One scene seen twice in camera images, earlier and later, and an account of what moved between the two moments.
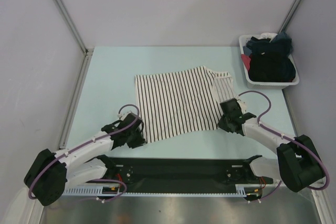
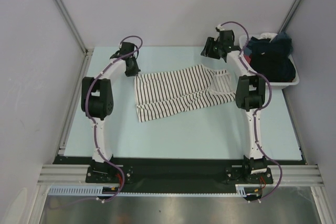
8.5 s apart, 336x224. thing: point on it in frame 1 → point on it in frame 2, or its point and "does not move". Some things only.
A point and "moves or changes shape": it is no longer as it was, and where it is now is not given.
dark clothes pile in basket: x=266 y=57 does not move
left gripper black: x=139 y=141 → x=135 y=71
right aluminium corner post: x=297 y=1 does not move
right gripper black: x=221 y=125 → x=207 y=51
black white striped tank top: x=170 y=102 moves or changes shape
